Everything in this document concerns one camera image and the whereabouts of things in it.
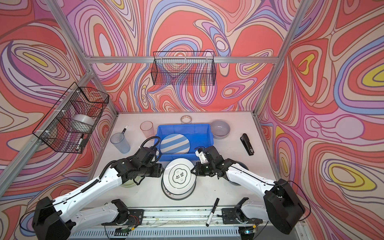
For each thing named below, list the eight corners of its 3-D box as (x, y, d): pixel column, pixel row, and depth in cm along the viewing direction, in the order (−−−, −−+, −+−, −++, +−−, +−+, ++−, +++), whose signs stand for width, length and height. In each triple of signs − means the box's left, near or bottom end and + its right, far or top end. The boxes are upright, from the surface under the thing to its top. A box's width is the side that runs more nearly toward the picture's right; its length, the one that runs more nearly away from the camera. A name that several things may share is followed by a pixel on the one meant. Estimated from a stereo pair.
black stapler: (248, 156, 98) (251, 152, 93) (240, 138, 107) (241, 133, 103) (253, 155, 98) (255, 151, 94) (244, 137, 108) (246, 132, 103)
